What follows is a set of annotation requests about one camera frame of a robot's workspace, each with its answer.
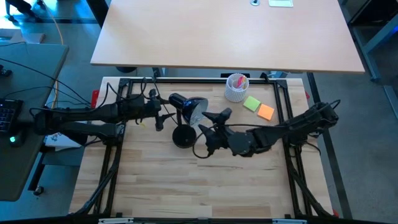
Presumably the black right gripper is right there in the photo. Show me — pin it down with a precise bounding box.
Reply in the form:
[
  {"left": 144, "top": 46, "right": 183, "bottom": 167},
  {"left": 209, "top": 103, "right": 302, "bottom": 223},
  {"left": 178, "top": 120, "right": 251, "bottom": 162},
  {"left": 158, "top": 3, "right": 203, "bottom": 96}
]
[{"left": 198, "top": 108, "right": 259, "bottom": 157}]

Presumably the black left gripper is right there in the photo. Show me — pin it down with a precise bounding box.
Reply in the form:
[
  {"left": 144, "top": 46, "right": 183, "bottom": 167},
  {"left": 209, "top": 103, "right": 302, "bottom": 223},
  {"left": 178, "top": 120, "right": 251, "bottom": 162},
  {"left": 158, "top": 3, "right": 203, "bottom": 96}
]
[{"left": 144, "top": 88, "right": 177, "bottom": 132}]

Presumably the black gooseneck desk lamp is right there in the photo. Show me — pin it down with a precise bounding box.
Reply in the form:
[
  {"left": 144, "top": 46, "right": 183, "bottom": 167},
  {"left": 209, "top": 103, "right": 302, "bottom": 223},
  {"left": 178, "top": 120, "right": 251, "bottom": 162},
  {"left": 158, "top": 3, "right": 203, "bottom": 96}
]
[{"left": 168, "top": 91, "right": 210, "bottom": 149}]

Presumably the white textured pen cup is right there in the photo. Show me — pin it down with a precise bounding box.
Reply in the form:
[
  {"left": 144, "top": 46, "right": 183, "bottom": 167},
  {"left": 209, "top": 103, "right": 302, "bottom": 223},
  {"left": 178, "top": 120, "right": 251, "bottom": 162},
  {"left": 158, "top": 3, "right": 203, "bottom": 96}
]
[{"left": 224, "top": 72, "right": 250, "bottom": 103}]

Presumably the green sticky note pad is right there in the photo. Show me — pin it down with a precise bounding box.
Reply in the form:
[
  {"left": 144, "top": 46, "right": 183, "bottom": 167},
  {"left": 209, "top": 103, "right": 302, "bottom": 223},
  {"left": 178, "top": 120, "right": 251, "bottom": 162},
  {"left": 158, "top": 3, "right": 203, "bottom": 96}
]
[{"left": 242, "top": 95, "right": 262, "bottom": 113}]

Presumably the pink pen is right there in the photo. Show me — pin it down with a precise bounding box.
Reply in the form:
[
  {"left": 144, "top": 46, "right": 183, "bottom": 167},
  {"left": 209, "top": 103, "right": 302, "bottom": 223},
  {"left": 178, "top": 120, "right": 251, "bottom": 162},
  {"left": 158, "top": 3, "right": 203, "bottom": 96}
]
[{"left": 236, "top": 75, "right": 248, "bottom": 90}]

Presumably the orange sticky note pad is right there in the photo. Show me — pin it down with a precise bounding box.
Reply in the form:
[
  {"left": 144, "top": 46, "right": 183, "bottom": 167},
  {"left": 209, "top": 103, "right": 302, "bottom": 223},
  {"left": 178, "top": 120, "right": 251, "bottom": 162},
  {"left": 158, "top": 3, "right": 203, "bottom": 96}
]
[{"left": 256, "top": 103, "right": 276, "bottom": 121}]

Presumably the beige wooden desk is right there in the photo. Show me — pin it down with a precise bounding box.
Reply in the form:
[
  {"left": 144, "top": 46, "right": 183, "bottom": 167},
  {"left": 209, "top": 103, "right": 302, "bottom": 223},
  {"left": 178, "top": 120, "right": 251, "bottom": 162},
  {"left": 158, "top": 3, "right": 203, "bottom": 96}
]
[{"left": 90, "top": 0, "right": 366, "bottom": 75}]

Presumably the white paper sheet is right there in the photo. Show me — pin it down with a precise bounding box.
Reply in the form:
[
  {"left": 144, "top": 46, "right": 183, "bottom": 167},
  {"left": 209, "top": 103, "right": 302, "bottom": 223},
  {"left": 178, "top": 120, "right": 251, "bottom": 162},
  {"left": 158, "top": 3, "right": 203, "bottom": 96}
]
[{"left": 44, "top": 131, "right": 83, "bottom": 149}]

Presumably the white desk plate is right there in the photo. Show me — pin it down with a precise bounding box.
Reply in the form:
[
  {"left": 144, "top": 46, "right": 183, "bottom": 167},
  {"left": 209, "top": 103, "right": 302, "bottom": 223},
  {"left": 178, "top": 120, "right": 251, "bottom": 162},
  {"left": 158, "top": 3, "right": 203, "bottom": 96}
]
[{"left": 268, "top": 0, "right": 294, "bottom": 8}]

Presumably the black computer mouse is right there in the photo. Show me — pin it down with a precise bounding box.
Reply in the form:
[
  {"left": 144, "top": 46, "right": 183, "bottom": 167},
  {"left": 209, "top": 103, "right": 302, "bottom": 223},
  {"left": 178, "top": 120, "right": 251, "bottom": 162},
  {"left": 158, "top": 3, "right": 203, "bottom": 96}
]
[{"left": 7, "top": 129, "right": 26, "bottom": 148}]

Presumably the black keyboard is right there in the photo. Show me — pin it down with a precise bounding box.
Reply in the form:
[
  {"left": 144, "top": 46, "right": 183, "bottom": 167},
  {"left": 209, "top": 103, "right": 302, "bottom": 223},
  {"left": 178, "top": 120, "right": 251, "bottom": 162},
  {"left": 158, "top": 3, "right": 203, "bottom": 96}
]
[{"left": 0, "top": 98, "right": 25, "bottom": 134}]

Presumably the grey desk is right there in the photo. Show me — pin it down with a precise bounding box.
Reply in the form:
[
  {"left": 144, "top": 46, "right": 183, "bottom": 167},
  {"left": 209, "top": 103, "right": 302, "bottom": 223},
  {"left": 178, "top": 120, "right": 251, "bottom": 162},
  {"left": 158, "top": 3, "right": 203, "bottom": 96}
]
[{"left": 0, "top": 42, "right": 70, "bottom": 202}]

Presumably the black chair base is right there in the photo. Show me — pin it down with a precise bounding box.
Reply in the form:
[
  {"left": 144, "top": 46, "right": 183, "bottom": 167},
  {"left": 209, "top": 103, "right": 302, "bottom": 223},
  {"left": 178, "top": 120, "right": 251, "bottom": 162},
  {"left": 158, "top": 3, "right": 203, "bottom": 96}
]
[{"left": 4, "top": 0, "right": 48, "bottom": 23}]

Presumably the black lamp power cable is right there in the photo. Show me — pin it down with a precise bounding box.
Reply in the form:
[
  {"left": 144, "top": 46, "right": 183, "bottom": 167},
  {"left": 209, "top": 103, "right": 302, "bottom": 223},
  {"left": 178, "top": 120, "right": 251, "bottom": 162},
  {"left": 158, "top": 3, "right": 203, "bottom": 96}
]
[{"left": 152, "top": 70, "right": 180, "bottom": 126}]

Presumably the black metal rig frame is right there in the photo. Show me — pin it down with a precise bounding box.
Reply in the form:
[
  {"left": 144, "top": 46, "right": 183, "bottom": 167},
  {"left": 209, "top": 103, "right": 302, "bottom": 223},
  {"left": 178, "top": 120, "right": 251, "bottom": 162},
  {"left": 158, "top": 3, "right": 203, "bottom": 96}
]
[{"left": 68, "top": 77, "right": 336, "bottom": 219}]

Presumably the yellow cable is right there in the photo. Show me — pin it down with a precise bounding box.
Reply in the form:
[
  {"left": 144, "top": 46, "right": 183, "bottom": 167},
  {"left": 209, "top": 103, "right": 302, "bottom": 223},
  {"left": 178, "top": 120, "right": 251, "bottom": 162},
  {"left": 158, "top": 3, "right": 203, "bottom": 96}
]
[{"left": 40, "top": 0, "right": 65, "bottom": 110}]

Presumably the blue grey steel frame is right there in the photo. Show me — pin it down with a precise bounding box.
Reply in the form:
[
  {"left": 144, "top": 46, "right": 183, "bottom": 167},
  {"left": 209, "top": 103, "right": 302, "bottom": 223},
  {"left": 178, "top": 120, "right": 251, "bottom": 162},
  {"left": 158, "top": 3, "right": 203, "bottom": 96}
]
[{"left": 346, "top": 0, "right": 398, "bottom": 119}]

